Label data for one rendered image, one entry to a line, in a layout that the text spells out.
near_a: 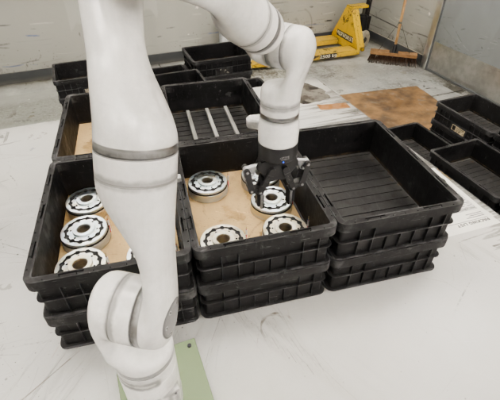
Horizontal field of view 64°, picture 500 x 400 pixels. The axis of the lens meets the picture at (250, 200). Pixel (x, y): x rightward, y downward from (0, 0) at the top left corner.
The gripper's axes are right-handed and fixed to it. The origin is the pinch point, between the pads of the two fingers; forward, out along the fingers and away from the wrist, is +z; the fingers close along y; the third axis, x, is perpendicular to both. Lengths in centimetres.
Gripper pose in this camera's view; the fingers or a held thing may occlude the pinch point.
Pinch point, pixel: (275, 198)
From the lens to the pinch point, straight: 83.1
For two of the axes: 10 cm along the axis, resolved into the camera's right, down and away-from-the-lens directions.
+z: 0.0, 7.8, 6.2
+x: -2.4, -6.0, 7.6
